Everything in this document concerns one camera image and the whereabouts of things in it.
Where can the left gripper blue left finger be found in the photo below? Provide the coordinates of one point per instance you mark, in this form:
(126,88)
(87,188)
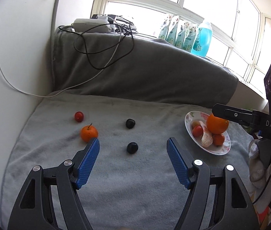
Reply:
(34,208)

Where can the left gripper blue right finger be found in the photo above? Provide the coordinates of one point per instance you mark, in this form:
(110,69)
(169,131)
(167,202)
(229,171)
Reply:
(232,207)

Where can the large orange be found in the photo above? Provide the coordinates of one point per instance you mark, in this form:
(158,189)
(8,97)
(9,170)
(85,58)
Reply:
(216,125)

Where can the gloved right hand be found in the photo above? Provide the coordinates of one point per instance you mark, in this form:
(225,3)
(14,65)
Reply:
(260,177)

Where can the small mandarin orange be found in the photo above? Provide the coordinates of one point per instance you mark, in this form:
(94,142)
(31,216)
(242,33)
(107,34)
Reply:
(218,140)

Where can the peeled orange segment piece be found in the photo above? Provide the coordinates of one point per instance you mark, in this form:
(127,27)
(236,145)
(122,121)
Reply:
(206,139)

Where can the small orange with stem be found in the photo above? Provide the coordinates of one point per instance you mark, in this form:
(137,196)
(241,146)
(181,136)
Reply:
(88,132)

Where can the brown longan fruit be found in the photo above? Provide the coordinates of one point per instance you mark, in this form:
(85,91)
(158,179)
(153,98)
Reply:
(195,124)

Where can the floral white plate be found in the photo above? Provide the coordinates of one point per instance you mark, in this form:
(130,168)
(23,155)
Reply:
(201,116)

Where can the small red cherry tomato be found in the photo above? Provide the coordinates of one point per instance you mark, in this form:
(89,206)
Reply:
(79,116)

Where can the dark grape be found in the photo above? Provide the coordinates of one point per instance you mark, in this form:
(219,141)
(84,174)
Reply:
(132,148)
(130,123)

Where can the blue detergent bottle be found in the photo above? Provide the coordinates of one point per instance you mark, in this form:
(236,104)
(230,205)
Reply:
(203,39)

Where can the teal refill pouch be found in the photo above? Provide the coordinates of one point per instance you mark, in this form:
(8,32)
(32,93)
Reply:
(164,28)
(190,37)
(184,31)
(171,36)

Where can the white power adapter box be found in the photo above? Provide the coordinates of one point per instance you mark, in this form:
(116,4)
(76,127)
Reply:
(98,24)

